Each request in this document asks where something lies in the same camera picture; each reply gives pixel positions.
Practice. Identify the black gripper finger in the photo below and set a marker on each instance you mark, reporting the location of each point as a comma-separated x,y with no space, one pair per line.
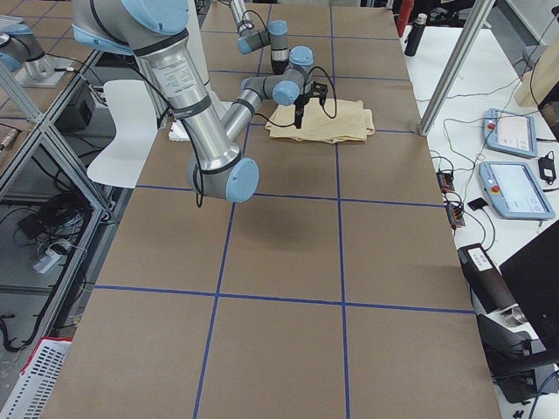
298,123

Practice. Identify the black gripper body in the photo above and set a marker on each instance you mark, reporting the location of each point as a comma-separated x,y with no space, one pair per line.
300,104

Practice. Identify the aluminium frame post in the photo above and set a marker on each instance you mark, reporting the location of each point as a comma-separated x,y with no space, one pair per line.
467,37

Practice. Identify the blue teach pendant near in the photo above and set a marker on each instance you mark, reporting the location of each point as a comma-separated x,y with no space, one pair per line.
514,192

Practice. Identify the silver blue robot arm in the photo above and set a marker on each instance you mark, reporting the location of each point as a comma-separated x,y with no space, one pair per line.
254,34
165,36

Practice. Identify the red cylinder bottle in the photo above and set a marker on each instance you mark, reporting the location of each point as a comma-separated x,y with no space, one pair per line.
403,16

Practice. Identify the white power strip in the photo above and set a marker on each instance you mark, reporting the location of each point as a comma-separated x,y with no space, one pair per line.
51,257

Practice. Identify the black monitor on stand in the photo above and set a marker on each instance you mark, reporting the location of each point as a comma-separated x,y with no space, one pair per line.
519,328

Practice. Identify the blue teach pendant far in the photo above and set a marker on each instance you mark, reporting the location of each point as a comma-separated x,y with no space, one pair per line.
510,133

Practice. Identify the black water bottle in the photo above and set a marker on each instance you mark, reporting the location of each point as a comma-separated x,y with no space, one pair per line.
415,35

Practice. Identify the white perforated basket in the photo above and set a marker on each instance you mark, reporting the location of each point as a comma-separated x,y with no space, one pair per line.
37,379

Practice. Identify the blue teach pendant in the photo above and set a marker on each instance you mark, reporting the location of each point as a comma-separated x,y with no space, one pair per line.
510,133
514,192

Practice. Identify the cream yellow graphic shirt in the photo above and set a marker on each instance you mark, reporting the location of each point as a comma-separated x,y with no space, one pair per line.
352,122

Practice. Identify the black power adapter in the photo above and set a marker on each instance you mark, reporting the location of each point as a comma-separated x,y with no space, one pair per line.
546,166

